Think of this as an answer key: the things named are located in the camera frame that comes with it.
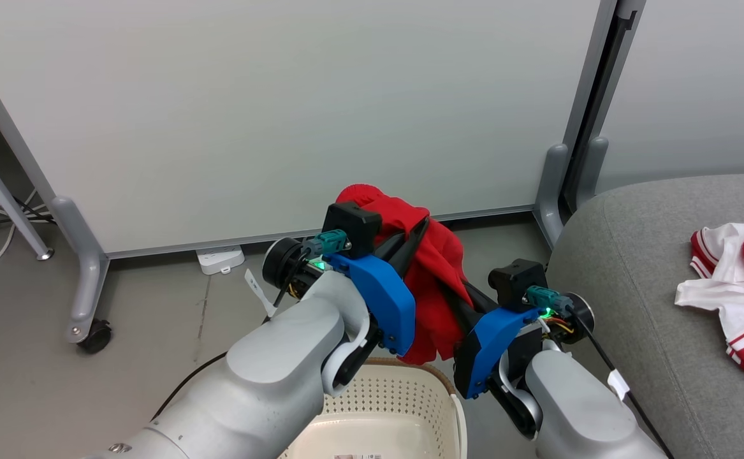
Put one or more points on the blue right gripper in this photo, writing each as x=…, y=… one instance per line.
x=483, y=350

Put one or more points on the wide white partition panel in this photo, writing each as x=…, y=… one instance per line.
x=282, y=115

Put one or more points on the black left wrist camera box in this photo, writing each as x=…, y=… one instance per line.
x=352, y=226

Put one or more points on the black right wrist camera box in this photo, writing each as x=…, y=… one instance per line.
x=515, y=280

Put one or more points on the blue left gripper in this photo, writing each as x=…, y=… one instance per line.
x=387, y=299

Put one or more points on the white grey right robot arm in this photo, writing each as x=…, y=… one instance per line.
x=576, y=408

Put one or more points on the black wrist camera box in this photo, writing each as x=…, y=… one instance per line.
x=352, y=226
x=515, y=280

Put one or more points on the narrow white partition panel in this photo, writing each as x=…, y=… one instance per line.
x=697, y=83

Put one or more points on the white and red shirt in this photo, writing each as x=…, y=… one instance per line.
x=729, y=280

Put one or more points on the grey fabric sofa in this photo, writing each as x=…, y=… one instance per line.
x=652, y=255

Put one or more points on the black caster wheel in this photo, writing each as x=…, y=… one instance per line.
x=96, y=336

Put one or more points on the white power strip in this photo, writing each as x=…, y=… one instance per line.
x=220, y=258

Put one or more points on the grey table leg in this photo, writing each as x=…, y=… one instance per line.
x=2, y=191

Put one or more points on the cream perforated laundry basket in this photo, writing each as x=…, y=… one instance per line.
x=384, y=395

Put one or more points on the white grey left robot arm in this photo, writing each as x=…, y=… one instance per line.
x=269, y=376

